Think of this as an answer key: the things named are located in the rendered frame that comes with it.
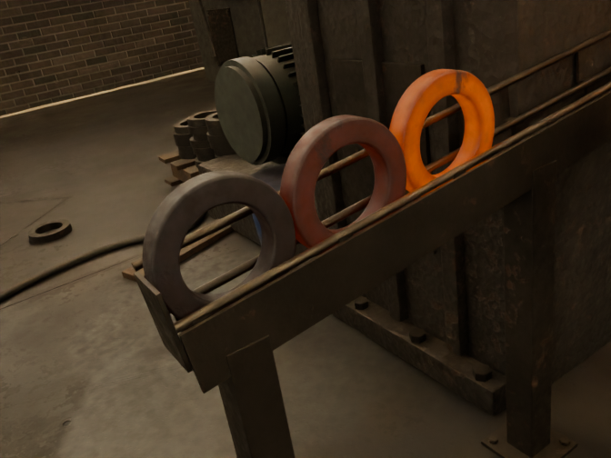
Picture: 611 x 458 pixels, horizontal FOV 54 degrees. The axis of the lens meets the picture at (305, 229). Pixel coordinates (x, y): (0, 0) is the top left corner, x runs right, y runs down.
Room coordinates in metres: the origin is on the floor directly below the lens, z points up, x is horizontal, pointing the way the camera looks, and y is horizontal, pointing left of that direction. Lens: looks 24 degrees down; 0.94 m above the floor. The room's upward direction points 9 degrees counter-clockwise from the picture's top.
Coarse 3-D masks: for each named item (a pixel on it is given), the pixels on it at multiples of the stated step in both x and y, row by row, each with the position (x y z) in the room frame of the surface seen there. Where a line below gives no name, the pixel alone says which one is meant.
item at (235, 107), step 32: (224, 64) 2.18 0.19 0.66; (256, 64) 2.07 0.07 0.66; (288, 64) 2.08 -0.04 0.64; (224, 96) 2.18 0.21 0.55; (256, 96) 1.98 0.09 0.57; (288, 96) 2.02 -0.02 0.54; (224, 128) 2.23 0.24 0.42; (256, 128) 2.00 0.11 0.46; (288, 128) 2.01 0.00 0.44; (224, 160) 2.40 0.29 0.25; (256, 160) 2.08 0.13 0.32
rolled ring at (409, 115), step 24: (432, 72) 0.82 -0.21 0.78; (456, 72) 0.81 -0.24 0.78; (408, 96) 0.79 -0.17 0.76; (432, 96) 0.79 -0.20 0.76; (456, 96) 0.84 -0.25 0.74; (480, 96) 0.84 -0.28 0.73; (408, 120) 0.77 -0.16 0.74; (480, 120) 0.84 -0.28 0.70; (408, 144) 0.76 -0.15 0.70; (480, 144) 0.83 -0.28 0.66; (408, 168) 0.76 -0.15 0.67
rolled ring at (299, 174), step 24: (336, 120) 0.71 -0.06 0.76; (360, 120) 0.72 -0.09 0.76; (312, 144) 0.68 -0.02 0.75; (336, 144) 0.70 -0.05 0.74; (360, 144) 0.75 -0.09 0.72; (384, 144) 0.74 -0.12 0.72; (288, 168) 0.69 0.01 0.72; (312, 168) 0.68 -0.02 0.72; (384, 168) 0.74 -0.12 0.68; (288, 192) 0.67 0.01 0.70; (312, 192) 0.68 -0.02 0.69; (384, 192) 0.74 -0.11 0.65; (312, 216) 0.67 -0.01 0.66; (360, 216) 0.75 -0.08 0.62; (312, 240) 0.67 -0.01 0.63
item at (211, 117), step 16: (208, 112) 2.83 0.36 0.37; (176, 128) 2.91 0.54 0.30; (192, 128) 2.70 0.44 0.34; (208, 128) 2.50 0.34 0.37; (176, 144) 2.93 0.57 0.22; (192, 144) 2.72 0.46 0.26; (208, 144) 2.68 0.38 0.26; (224, 144) 2.47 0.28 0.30; (160, 160) 3.03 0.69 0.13; (176, 160) 3.00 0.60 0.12; (192, 160) 2.86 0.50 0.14; (208, 160) 2.68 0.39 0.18; (176, 176) 3.01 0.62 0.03; (192, 176) 2.65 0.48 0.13
